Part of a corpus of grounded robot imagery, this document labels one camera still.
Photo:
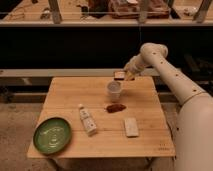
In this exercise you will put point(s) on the brown wooden eraser block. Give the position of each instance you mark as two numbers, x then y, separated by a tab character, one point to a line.
119	75

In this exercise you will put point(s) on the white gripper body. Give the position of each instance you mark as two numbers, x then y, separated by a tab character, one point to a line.
135	65

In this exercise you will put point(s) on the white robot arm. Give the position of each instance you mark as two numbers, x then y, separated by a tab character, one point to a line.
194	139

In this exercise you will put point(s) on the green ceramic plate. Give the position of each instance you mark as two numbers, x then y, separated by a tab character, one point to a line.
52	135

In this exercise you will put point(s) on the background wooden shelf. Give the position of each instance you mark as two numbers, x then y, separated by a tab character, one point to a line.
106	12

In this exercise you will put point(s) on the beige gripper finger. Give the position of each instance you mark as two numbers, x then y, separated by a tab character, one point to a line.
129	76

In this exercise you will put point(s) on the dark red flat piece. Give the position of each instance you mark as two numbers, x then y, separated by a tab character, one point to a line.
115	108

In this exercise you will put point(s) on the white ceramic cup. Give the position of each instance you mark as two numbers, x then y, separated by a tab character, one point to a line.
114	90

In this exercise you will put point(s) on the light wooden table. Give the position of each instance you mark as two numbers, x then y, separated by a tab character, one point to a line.
142	103

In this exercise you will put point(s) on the white tube bottle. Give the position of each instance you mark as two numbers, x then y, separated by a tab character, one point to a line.
87	121

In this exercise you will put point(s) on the white rectangular sponge block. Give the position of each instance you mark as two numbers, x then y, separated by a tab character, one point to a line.
131	127

